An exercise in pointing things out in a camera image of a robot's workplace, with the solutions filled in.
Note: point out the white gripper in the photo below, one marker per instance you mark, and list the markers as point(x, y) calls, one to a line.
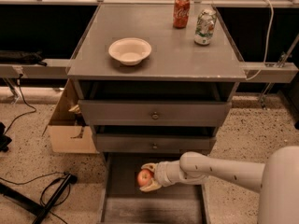
point(162, 174)

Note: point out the red apple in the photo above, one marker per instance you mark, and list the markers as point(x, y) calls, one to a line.
point(144, 177)

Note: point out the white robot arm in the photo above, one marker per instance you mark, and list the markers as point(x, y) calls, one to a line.
point(276, 181)

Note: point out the grey bottom drawer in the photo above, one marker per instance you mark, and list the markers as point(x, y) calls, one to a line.
point(123, 202)

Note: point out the grey drawer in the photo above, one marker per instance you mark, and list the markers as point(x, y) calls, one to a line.
point(151, 113)
point(123, 202)
point(173, 144)

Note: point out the grey middle drawer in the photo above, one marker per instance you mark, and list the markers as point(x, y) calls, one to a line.
point(173, 144)

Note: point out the grey top drawer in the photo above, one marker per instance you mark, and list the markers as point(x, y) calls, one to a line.
point(151, 113)

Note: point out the grey drawer cabinet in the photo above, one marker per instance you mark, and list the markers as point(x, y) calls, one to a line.
point(178, 70)

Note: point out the cardboard box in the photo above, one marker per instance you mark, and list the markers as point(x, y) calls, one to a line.
point(67, 129)

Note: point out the white paper bowl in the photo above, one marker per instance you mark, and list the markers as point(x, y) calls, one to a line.
point(130, 51)

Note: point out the black object at left edge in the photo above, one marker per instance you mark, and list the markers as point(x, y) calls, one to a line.
point(4, 140)

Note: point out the white green soda can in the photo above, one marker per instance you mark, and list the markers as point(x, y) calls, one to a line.
point(205, 26)

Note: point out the red cola can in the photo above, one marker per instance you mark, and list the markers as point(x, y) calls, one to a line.
point(181, 13)

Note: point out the metal frame rail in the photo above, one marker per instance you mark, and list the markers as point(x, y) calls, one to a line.
point(55, 69)

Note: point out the black bag on rail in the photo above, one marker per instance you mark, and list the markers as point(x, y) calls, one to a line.
point(21, 57)

